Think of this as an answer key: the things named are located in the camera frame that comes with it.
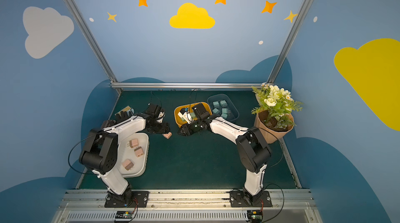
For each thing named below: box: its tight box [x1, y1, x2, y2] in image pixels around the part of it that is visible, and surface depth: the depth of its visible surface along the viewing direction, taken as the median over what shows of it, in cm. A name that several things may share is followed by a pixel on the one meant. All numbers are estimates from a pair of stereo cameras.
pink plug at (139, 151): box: [133, 146, 145, 158], surface depth 90 cm
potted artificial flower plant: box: [251, 82, 304, 144], surface depth 80 cm
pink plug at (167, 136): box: [161, 131, 173, 140], surface depth 97 cm
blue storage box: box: [207, 93, 240, 122], surface depth 113 cm
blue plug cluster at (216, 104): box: [212, 101, 220, 109], surface depth 113 cm
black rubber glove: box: [114, 110, 132, 123], surface depth 106 cm
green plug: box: [219, 99, 228, 108], surface depth 113 cm
